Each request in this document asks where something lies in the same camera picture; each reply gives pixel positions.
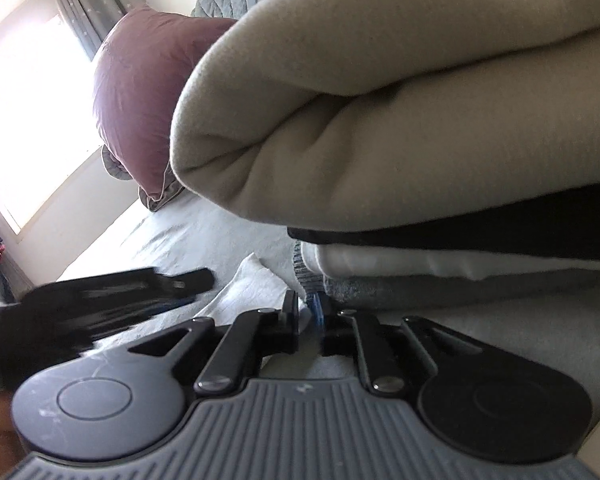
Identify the grey folded garment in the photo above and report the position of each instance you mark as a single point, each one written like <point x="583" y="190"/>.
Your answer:
<point x="430" y="292"/>

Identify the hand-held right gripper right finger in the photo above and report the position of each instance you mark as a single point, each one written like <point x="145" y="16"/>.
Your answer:
<point x="319" y="316"/>

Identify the white folded garment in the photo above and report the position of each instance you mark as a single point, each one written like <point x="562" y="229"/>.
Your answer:
<point x="390" y="260"/>

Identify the white ribbed garment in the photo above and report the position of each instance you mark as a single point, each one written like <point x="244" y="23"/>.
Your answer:
<point x="252" y="285"/>

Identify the grey patterned curtain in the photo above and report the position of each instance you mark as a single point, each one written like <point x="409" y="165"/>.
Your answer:
<point x="97" y="5"/>

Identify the window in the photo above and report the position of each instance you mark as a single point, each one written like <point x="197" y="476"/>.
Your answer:
<point x="35" y="120"/>

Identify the beige folded garment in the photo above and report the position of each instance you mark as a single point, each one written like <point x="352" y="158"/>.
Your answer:
<point x="390" y="100"/>

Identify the black folded garment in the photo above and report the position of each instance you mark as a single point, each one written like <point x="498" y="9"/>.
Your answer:
<point x="480" y="237"/>

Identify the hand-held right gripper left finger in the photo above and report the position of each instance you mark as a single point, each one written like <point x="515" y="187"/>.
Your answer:
<point x="291" y="322"/>

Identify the pink velvet pillow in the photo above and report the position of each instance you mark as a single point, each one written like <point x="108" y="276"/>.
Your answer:
<point x="140" y="95"/>

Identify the grey bed blanket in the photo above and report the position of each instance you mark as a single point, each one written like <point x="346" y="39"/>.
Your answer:
<point x="170" y="245"/>

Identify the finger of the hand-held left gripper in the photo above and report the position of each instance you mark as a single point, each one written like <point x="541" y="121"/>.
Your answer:
<point x="140" y="312"/>
<point x="155" y="284"/>

